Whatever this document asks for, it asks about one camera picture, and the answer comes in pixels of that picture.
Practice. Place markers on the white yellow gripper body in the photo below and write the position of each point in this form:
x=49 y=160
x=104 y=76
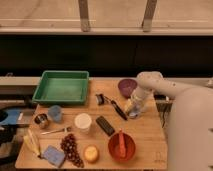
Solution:
x=134 y=104

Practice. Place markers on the light blue towel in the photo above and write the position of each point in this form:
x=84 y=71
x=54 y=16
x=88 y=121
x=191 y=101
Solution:
x=133 y=114

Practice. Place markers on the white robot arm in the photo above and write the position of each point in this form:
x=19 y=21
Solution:
x=190 y=127

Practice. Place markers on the white plastic cup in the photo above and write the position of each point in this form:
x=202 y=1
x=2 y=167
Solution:
x=83 y=122

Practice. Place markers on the blue plastic cup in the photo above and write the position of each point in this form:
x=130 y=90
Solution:
x=55 y=113

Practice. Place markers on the small metal cup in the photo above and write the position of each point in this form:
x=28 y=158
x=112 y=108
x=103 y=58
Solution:
x=42 y=121

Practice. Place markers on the purple bowl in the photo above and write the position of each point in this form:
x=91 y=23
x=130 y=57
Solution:
x=126 y=87

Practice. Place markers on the black rectangular remote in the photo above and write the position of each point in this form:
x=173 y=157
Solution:
x=105 y=125

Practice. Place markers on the orange bowl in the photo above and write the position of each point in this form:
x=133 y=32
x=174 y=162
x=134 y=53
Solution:
x=113 y=148

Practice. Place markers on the orange carrot piece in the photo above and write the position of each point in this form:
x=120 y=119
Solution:
x=122 y=147

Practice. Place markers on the yellow round fruit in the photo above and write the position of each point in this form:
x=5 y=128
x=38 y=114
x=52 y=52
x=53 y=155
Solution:
x=91 y=153

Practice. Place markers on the green plastic tray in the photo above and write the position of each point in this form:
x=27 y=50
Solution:
x=62 y=87

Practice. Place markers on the metal fork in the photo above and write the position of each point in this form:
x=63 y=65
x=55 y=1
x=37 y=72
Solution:
x=66 y=129

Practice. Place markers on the bunch of dark grapes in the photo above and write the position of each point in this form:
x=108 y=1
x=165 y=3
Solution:
x=69 y=147

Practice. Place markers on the blue sponge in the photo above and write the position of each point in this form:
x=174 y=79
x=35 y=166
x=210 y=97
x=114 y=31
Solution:
x=54 y=156

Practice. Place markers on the yellow banana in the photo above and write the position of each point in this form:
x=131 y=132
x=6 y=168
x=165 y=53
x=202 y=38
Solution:
x=32 y=142

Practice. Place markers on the blue black object at left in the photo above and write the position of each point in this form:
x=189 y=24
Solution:
x=9 y=123

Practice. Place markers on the black handled kitchen utensil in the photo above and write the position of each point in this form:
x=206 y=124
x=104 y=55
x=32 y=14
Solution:
x=102 y=99

